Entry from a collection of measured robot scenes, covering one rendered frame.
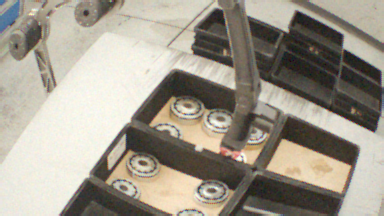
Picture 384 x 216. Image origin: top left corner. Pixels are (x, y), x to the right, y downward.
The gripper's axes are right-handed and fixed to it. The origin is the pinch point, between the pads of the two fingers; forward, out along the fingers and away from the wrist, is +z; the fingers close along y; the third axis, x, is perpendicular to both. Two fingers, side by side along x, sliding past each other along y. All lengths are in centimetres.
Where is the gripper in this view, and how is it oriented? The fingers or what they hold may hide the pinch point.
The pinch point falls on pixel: (230, 156)
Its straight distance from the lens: 191.3
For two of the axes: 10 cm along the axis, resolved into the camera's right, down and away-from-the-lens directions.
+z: -1.8, 7.4, 6.4
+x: -9.0, -3.9, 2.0
